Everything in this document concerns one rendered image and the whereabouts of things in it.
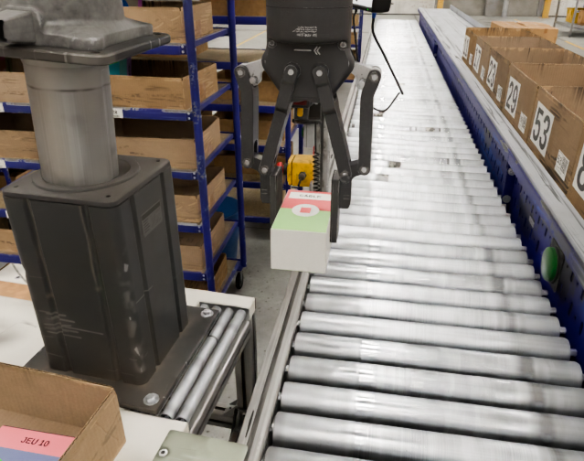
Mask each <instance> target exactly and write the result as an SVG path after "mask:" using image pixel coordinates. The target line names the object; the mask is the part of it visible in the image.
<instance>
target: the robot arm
mask: <svg viewBox="0 0 584 461"><path fill-rule="evenodd" d="M352 12H353V0H266V27H267V45H266V48H265V51H264V53H263V55H262V58H261V59H259V60H255V61H252V62H247V61H245V62H243V63H241V64H240V65H238V66H237V67H236V68H235V69H234V74H235V77H236V80H237V83H238V85H239V89H240V109H241V164H242V165H243V166H244V167H246V168H253V169H255V170H257V171H258V172H259V173H260V199H261V201H262V203H270V236H271V226H272V224H273V222H274V221H275V219H276V216H277V214H278V212H279V210H280V208H281V204H282V166H275V164H276V159H277V156H278V153H279V150H280V146H281V140H282V138H283V134H284V131H285V127H286V124H287V121H288V118H289V114H290V111H291V108H292V104H293V103H294V102H302V101H309V102H314V103H321V107H322V111H323V114H324V118H325V121H326V125H327V129H328V133H329V136H330V140H331V145H332V148H333V152H334V159H335V162H336V166H337V169H335V170H334V173H333V176H332V181H331V212H330V242H333V243H337V238H338V233H339V221H340V209H348V208H349V206H350V203H351V194H352V191H351V190H352V179H353V178H354V177H357V176H360V175H362V176H366V175H368V174H369V173H370V169H371V156H372V135H373V113H374V96H375V93H376V91H377V87H378V85H379V83H380V81H381V75H382V70H381V68H380V67H379V66H373V67H369V66H367V65H365V64H362V63H360V62H357V61H356V59H355V56H354V54H353V52H352V49H351V29H352ZM152 35H153V26H152V24H150V23H145V22H142V21H138V20H134V19H130V18H128V17H125V16H124V11H123V5H122V0H0V42H6V43H16V44H25V45H34V46H44V47H53V48H68V49H74V50H79V51H100V50H104V49H105V48H106V47H108V46H111V45H115V44H118V43H122V42H124V41H128V40H131V39H134V38H140V37H146V36H152ZM264 70H265V71H266V73H267V74H268V76H269V77H270V78H271V80H272V82H273V83H274V85H275V86H276V88H277V89H278V91H279V94H278V98H277V101H276V104H275V111H274V115H273V117H272V121H271V127H270V130H269V134H268V138H267V141H266V145H265V148H264V151H263V155H260V154H259V86H258V84H259V83H260V82H261V81H262V72H263V71H264ZM351 73H352V74H354V75H355V77H356V87H357V88H358V89H359V90H361V91H362V92H361V97H360V114H359V143H358V159H357V160H354V161H352V160H351V156H350V152H349V148H348V143H347V140H346V136H345V128H344V125H343V120H342V116H341V113H340V109H339V102H338V97H337V93H336V92H337V90H338V89H339V88H340V87H341V85H342V84H343V83H344V81H345V80H346V79H347V77H348V76H349V75H350V74H351ZM274 166H275V167H274Z"/></svg>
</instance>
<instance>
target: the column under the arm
mask: <svg viewBox="0 0 584 461"><path fill-rule="evenodd" d="M117 156H118V166H119V176H117V177H115V178H114V179H113V180H111V181H108V182H104V183H100V184H96V185H89V186H81V187H64V186H58V185H54V184H51V183H48V182H47V181H45V180H44V179H43V177H42V174H41V168H40V169H39V170H37V171H36V172H34V173H32V174H30V175H28V176H26V177H23V178H21V179H19V180H17V181H16V182H14V183H12V184H10V185H9V186H7V187H5V188H3V189H2V193H3V199H4V203H5V208H6V212H7V215H8V218H9V221H10V225H11V228H12V232H13V235H14V238H15V242H16V247H17V250H18V254H19V258H20V261H21V263H22V266H23V268H24V269H25V273H26V281H27V287H28V290H29V293H30V297H31V300H32V304H33V307H34V310H35V313H36V317H37V322H38V326H39V329H40V333H41V337H42V339H43V343H44V347H43V348H42V349H41V350H40V351H39V352H38V353H37V354H36V355H35V356H33V357H32V358H31V359H30V360H29V361H28V362H27V363H26V364H25V365H24V366H23V367H26V368H30V369H35V370H43V371H47V372H51V373H56V374H60V375H64V376H69V377H72V378H77V379H81V380H85V381H93V382H97V383H101V384H105V385H110V386H112V387H113V388H114V390H115V392H116V394H117V399H118V403H119V407H120V408H124V409H129V410H134V411H138V412H143V413H151V414H156V415H157V414H158V413H159V412H160V410H161V409H162V407H163V405H164V404H165V402H166V400H167V398H168V397H169V395H170V393H171V392H172V390H173V389H174V387H175V386H176V384H177V382H178V381H179V379H180V378H181V376H182V374H183V373H184V371H185V369H186V367H187V366H188V364H189V362H190V361H191V359H192V358H193V357H194V355H195V354H196V351H197V350H198V348H199V346H200V345H201V343H202V341H203V340H204V338H205V337H206V335H207V333H208V331H209V329H210V328H211V327H212V326H213V324H214V322H215V321H216V319H217V317H218V315H219V310H216V309H210V308H204V307H197V306H187V305H186V290H185V282H184V274H183V265H182V257H181V250H180V241H179V233H178V225H177V216H176V208H175V193H174V185H173V177H172V168H171V165H170V161H169V160H168V159H165V158H155V157H144V156H134V155H117Z"/></svg>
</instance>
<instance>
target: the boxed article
mask: <svg viewBox="0 0 584 461"><path fill-rule="evenodd" d="M330 212H331V192H317V191H304V190H291V189H289V190H288V192H287V194H286V196H285V198H284V201H283V202H282V204H281V208H280V210H279V212H278V214H277V216H276V219H275V221H274V222H273V224H272V226H271V268H272V269H280V270H290V271H300V272H309V273H325V270H326V266H327V262H328V257H329V252H330V249H331V244H332V243H331V242H330Z"/></svg>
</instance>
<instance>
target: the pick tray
mask: <svg viewBox="0 0 584 461"><path fill-rule="evenodd" d="M3 425H8V426H13V427H18V428H24V429H29V430H35V431H40V432H46V433H52V434H62V435H67V436H73V437H75V439H74V440H73V441H72V443H71V444H70V445H69V447H68V448H67V449H66V451H65V452H64V453H63V455H62V456H61V457H60V459H59V460H58V461H113V460H114V459H115V457H116V456H117V455H118V454H119V452H120V451H121V449H122V447H123V446H124V444H125V443H126V438H125V433H124V429H123V424H122V417H121V412H120V407H119V403H118V399H117V394H116V392H115V390H114V388H113V387H112V386H110V385H105V384H101V383H97V382H93V381H85V380H81V379H77V378H72V377H69V376H64V375H60V374H56V373H51V372H47V371H43V370H35V369H30V368H26V367H22V366H17V365H13V364H8V363H4V362H0V428H1V427H2V426H3Z"/></svg>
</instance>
